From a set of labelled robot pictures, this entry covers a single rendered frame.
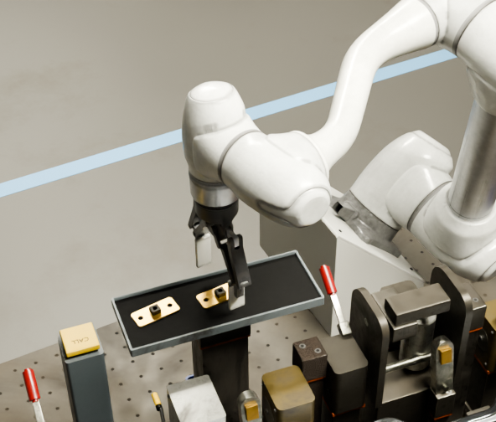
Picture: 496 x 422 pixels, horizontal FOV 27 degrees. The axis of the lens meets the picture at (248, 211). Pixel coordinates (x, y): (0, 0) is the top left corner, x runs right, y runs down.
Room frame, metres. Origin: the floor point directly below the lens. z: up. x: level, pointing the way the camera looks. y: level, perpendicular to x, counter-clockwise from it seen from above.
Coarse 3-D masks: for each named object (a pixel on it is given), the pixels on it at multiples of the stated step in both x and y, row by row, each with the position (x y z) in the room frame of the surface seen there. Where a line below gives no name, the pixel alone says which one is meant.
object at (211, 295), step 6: (216, 288) 1.38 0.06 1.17; (222, 288) 1.38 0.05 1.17; (204, 294) 1.37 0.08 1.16; (210, 294) 1.37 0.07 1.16; (216, 294) 1.37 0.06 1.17; (222, 294) 1.36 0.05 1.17; (198, 300) 1.36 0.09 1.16; (210, 300) 1.36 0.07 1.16; (216, 300) 1.36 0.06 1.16; (222, 300) 1.36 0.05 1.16; (228, 300) 1.36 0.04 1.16; (204, 306) 1.34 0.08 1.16; (210, 306) 1.34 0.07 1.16
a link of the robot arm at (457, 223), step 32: (480, 32) 1.60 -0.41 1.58; (480, 64) 1.57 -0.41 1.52; (480, 96) 1.59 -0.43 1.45; (480, 128) 1.62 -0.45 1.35; (480, 160) 1.64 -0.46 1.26; (448, 192) 1.77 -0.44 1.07; (480, 192) 1.67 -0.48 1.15; (416, 224) 1.79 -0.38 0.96; (448, 224) 1.71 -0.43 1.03; (480, 224) 1.69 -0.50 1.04; (448, 256) 1.71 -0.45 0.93; (480, 256) 1.68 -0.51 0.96
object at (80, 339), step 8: (72, 328) 1.29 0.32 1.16; (80, 328) 1.29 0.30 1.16; (88, 328) 1.29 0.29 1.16; (64, 336) 1.27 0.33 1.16; (72, 336) 1.27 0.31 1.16; (80, 336) 1.27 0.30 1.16; (88, 336) 1.27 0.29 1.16; (64, 344) 1.25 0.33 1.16; (72, 344) 1.25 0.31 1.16; (80, 344) 1.25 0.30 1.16; (88, 344) 1.25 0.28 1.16; (96, 344) 1.25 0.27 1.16; (72, 352) 1.24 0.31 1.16; (80, 352) 1.24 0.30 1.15
